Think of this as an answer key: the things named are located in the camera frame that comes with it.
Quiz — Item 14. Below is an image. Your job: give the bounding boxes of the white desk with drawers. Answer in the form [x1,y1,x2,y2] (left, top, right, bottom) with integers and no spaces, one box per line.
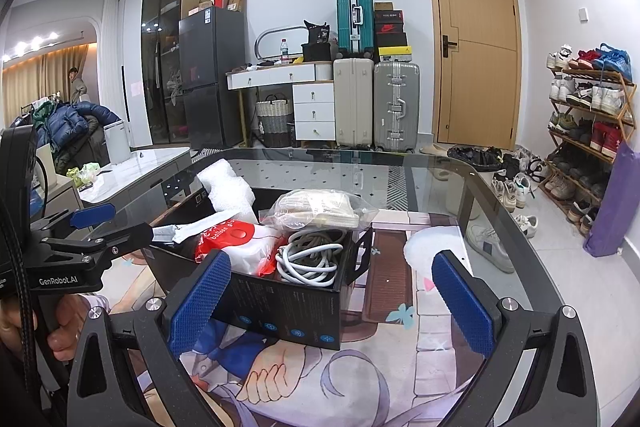
[225,61,336,148]

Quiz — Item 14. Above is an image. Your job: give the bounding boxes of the silver suitcase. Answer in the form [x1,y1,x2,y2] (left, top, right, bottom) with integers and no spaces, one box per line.
[373,61,421,153]

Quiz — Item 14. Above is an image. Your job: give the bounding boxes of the teal suitcase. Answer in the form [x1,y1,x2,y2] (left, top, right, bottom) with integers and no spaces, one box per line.
[335,0,375,56]

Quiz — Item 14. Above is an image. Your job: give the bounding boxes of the arched metal mirror frame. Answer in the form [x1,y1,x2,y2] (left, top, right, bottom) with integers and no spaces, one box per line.
[254,26,306,63]

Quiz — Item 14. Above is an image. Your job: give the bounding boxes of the white marble counter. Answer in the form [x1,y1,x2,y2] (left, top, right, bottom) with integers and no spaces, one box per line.
[79,145,194,208]

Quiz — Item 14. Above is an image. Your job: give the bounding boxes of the wooden door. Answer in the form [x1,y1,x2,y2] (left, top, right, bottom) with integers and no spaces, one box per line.
[424,0,524,148]

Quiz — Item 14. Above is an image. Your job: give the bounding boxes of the grey cable bundle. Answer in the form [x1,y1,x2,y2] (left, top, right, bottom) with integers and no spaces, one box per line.
[286,229,347,259]

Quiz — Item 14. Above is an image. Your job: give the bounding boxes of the wicker basket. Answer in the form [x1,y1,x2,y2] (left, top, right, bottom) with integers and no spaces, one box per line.
[255,94,296,148]

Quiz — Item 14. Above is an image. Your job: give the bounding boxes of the person's left hand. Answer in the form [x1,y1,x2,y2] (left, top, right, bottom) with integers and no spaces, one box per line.
[0,293,110,360]

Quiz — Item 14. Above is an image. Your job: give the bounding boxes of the white bubble wrap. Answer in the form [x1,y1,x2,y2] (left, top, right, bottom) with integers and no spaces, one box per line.
[197,159,256,213]

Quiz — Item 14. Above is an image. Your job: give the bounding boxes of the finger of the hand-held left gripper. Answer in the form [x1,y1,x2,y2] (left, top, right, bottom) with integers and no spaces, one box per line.
[37,222,155,261]
[29,202,117,238]

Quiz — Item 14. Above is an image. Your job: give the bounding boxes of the red and white packet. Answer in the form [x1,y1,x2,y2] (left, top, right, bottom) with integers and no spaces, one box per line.
[192,220,289,278]

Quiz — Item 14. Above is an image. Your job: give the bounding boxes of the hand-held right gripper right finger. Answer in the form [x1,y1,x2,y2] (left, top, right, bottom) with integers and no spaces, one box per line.
[431,249,601,427]

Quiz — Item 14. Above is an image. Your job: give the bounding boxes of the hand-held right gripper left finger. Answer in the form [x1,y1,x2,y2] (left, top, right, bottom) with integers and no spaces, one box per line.
[67,249,233,427]

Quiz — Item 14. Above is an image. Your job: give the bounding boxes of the beige curtain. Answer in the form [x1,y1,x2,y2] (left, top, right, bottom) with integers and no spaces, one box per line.
[2,44,89,128]

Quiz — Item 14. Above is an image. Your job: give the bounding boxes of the dark glass cabinet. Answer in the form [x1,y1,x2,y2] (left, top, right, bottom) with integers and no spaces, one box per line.
[139,0,214,146]

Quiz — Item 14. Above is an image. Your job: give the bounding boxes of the white bin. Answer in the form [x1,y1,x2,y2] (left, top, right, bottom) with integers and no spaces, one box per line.
[103,120,132,166]

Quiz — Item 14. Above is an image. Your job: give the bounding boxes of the blue down jacket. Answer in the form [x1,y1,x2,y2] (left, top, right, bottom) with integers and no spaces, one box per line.
[32,101,124,168]

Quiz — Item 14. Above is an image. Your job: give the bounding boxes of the white sneaker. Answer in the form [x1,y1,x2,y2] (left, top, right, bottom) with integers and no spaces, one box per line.
[464,224,516,274]

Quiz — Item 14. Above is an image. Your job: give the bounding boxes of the bag of cream cord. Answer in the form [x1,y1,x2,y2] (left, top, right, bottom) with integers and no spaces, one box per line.
[259,189,374,233]

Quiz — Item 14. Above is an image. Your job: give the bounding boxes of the black cardboard box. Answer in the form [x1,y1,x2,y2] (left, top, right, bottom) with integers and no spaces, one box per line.
[145,187,376,352]

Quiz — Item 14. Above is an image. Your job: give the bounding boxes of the light green pouch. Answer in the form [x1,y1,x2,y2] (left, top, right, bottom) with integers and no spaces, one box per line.
[67,162,99,188]

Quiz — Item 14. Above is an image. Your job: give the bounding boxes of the white charging cable bundle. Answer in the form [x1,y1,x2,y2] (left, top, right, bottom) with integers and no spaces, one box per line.
[274,240,345,288]

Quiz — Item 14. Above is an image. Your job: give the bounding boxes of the dark grey refrigerator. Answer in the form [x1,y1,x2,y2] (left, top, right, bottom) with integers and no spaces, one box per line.
[178,5,249,150]

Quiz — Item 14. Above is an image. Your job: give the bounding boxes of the black braided cable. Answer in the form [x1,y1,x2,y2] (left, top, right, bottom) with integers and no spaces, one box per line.
[0,194,40,410]

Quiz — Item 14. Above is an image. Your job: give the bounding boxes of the printed cartoon desk mat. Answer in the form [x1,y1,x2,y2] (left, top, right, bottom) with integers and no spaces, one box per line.
[107,207,501,427]

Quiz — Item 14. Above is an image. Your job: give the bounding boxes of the pile of assorted shoes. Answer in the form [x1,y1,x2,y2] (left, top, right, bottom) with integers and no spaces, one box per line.
[446,144,551,239]

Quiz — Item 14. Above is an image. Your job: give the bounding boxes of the beige suitcase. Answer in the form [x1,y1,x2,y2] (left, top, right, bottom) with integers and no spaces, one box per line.
[333,58,375,148]

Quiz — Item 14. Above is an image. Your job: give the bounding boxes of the purple bag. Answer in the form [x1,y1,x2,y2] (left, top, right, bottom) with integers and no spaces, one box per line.
[582,144,636,258]

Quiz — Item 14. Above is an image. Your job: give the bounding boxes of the black paper bag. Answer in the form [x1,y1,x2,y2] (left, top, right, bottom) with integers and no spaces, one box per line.
[301,19,337,62]

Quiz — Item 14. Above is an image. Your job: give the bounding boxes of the wooden shoe rack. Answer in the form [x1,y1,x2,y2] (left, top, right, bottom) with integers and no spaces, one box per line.
[544,44,639,229]

